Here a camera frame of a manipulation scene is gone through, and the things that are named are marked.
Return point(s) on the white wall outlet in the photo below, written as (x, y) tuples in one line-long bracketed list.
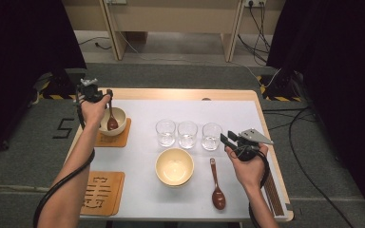
[(255, 2)]

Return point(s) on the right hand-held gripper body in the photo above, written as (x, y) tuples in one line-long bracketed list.
[(250, 148)]

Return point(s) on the brown wooden spoon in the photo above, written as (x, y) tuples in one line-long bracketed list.
[(218, 199), (112, 124)]

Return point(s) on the person's left hand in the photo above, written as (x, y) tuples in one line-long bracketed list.
[(93, 114)]

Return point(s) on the clear drinking glass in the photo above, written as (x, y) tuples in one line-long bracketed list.
[(165, 133), (212, 136), (187, 134)]

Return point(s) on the person's right hand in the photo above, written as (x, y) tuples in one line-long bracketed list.
[(250, 172)]

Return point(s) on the white table sheet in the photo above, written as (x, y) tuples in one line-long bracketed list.
[(240, 114)]

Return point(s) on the black curtain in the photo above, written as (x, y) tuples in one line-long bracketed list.
[(345, 63), (19, 47)]

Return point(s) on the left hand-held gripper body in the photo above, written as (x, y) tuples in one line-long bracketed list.
[(90, 91)]

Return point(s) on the black stand base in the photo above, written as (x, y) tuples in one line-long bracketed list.
[(282, 87), (66, 82)]

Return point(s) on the wooden cutout trivet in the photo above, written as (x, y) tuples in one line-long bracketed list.
[(122, 190), (114, 180), (123, 141)]

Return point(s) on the row of wooden chopsticks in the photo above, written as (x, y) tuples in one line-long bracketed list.
[(277, 202)]

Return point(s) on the beige desk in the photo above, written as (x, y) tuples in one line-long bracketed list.
[(171, 19)]

